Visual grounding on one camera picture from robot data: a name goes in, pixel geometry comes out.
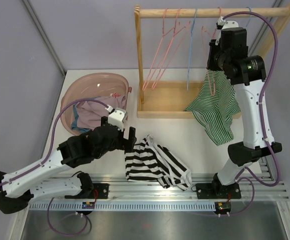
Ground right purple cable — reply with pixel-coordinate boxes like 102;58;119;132
222;10;283;187

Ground white slotted cable duct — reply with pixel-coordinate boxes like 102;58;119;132
29;201;215;212

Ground aluminium mounting rail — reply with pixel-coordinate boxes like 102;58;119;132
29;173;290;201

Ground teal tank top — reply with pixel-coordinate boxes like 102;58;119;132
71;104;90;134

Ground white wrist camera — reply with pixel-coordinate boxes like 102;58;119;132
107;106;128;132
215;16;239;46

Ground purple cable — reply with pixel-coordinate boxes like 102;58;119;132
222;10;283;187
0;99;110;207

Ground pink plastic basin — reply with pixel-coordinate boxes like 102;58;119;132
60;72;132;135

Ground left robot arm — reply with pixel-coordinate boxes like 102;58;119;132
0;121;137;214

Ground red white striped tank top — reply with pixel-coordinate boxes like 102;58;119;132
110;92;121;98

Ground pink wire hanger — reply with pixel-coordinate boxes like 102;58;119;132
201;6;223;97
142;8;181;91
150;9;191;90

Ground green white striped tank top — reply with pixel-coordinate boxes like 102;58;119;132
184;70;240;146

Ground wooden clothes rack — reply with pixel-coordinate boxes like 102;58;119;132
134;3;290;119

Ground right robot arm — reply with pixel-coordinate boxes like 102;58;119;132
207;26;282;198

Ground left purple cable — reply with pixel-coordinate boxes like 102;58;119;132
0;99;110;207

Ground light blue wire hanger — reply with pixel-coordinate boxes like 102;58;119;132
186;7;198;92

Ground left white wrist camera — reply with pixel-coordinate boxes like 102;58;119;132
107;106;128;132

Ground mauve tank top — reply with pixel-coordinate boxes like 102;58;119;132
76;95;127;130

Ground black white striped tank top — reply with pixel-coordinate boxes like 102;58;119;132
124;135;192;191

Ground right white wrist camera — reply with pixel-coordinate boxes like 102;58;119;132
215;16;239;46

